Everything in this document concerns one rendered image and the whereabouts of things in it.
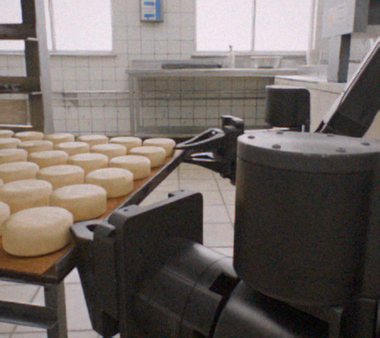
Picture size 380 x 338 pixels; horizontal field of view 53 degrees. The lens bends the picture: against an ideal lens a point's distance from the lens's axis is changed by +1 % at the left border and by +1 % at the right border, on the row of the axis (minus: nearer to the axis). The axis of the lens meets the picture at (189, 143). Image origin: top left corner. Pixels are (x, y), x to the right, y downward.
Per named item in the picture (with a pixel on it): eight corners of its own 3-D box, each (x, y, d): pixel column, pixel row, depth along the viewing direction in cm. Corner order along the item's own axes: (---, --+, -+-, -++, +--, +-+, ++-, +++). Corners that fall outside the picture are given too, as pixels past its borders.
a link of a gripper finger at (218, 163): (180, 179, 55) (240, 174, 58) (180, 130, 54) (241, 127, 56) (169, 167, 61) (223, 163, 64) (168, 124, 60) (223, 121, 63)
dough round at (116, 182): (89, 185, 43) (88, 168, 43) (133, 184, 44) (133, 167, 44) (81, 200, 39) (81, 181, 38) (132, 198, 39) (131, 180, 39)
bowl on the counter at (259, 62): (253, 69, 392) (254, 56, 390) (247, 69, 424) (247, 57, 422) (284, 69, 393) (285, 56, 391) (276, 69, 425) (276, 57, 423)
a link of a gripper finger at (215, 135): (180, 185, 55) (239, 180, 58) (180, 137, 54) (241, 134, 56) (169, 173, 62) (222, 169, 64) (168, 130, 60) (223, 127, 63)
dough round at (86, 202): (102, 223, 33) (101, 201, 33) (42, 224, 33) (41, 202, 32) (110, 202, 38) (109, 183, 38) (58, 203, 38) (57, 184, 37)
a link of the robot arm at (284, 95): (342, 169, 57) (335, 154, 65) (350, 90, 54) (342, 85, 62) (259, 163, 59) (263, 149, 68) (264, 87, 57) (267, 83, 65)
